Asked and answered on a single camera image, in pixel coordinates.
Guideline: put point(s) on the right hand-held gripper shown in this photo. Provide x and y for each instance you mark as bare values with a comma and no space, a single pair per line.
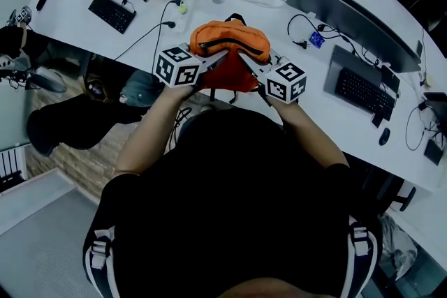
286,83

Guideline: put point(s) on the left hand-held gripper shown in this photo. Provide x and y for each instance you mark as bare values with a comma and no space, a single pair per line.
178,68

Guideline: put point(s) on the orange fabric bag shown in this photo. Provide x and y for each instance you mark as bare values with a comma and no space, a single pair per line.
230,38

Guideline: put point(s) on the person's right forearm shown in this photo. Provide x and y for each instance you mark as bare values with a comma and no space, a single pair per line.
311,136

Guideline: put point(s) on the person's left forearm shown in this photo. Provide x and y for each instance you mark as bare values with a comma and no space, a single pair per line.
153,129

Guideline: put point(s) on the white power strip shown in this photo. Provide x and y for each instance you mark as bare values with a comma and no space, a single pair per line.
181,19

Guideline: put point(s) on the yellow plug adapter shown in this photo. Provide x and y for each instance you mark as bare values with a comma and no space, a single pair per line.
183,8

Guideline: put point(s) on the blue packet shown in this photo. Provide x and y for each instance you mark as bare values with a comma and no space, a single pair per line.
316,39

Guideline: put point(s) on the white table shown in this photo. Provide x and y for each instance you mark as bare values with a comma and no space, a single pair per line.
314,122

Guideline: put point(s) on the grey closed laptop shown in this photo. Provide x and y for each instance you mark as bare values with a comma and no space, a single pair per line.
349,59

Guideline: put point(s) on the curved dark monitor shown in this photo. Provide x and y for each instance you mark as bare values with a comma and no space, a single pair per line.
349,17

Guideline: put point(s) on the black keyboard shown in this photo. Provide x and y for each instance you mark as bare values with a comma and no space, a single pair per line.
365,94
111,13

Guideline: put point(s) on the small black block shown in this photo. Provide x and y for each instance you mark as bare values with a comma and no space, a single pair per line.
377,119

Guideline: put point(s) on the black rectangular box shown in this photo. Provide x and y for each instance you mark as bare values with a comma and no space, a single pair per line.
390,78

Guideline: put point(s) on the person's black t-shirt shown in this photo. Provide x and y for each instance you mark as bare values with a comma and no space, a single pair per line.
227,202

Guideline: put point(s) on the black computer mouse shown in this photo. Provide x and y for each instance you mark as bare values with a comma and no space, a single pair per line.
41,2
384,136

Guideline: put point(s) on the black phone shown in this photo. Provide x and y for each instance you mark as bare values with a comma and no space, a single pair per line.
419,49

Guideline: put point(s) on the black flat drive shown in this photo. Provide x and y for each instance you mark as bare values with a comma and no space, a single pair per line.
433,152

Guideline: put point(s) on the person's head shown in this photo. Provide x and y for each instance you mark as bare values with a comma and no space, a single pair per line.
279,289

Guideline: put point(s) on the white slatted rack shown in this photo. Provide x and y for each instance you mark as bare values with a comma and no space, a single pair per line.
12,169

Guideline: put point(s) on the crumpled clear plastic bag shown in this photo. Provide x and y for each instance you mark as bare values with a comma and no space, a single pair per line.
398,247

